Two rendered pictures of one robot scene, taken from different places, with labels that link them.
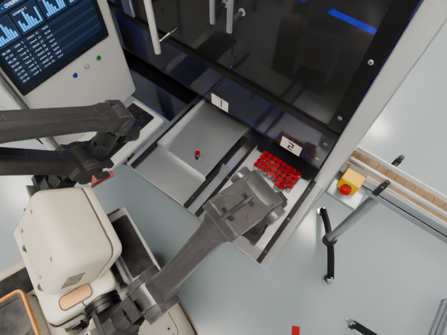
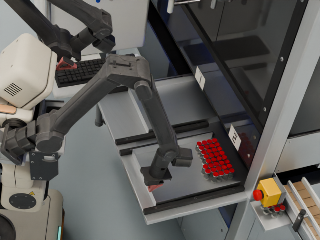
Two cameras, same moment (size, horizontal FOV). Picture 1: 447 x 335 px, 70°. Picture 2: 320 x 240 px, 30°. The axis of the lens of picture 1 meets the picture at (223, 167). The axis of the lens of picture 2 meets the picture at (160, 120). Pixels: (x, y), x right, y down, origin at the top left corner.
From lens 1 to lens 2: 126 cm
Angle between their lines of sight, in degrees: 22
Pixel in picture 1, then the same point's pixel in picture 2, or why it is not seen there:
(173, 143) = not seen: hidden behind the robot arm
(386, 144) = not seen: outside the picture
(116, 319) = (19, 131)
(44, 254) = (9, 64)
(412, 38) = (297, 45)
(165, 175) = (118, 114)
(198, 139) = (166, 104)
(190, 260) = (83, 93)
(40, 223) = (18, 46)
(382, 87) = (285, 82)
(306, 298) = not seen: outside the picture
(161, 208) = (103, 192)
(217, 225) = (106, 68)
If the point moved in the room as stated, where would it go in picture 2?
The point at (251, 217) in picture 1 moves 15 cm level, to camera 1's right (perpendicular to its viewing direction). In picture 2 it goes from (125, 72) to (170, 97)
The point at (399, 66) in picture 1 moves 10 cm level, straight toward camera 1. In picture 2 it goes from (292, 65) to (263, 71)
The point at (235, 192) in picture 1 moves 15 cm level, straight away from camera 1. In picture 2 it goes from (126, 59) to (160, 36)
